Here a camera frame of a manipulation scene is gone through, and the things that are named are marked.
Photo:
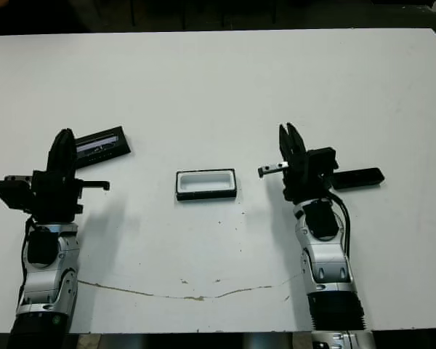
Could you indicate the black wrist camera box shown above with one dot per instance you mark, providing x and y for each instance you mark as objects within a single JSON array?
[
  {"x": 323, "y": 160},
  {"x": 12, "y": 194}
]

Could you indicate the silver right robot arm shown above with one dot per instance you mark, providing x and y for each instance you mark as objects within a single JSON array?
[{"x": 327, "y": 254}]

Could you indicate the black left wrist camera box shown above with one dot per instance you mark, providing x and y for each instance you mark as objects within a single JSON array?
[{"x": 12, "y": 194}]

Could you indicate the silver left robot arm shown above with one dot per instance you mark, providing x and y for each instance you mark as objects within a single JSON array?
[{"x": 43, "y": 287}]

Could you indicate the black box lid with window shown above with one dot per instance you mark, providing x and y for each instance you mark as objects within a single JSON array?
[{"x": 105, "y": 147}]

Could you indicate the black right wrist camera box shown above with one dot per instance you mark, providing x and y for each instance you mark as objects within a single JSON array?
[{"x": 323, "y": 160}]

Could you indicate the black camera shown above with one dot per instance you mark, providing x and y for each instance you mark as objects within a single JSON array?
[{"x": 363, "y": 177}]

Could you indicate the black box with white insert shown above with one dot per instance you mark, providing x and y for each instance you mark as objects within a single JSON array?
[{"x": 205, "y": 183}]

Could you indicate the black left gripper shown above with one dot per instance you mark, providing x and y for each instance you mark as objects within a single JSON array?
[{"x": 56, "y": 196}]

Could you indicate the grey left robot leg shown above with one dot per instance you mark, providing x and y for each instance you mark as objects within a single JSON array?
[{"x": 131, "y": 341}]

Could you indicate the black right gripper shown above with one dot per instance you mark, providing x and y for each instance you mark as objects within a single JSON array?
[{"x": 301, "y": 181}]

